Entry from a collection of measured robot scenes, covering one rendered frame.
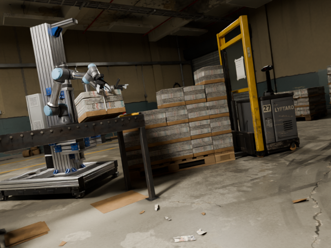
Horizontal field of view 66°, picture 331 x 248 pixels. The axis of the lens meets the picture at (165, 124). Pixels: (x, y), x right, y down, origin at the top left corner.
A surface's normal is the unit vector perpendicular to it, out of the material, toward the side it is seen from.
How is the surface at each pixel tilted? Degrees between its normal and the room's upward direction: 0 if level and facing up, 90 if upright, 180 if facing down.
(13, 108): 90
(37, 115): 90
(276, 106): 90
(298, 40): 90
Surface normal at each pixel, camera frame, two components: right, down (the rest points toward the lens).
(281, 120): 0.22, 0.02
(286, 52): -0.81, 0.15
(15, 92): 0.56, -0.04
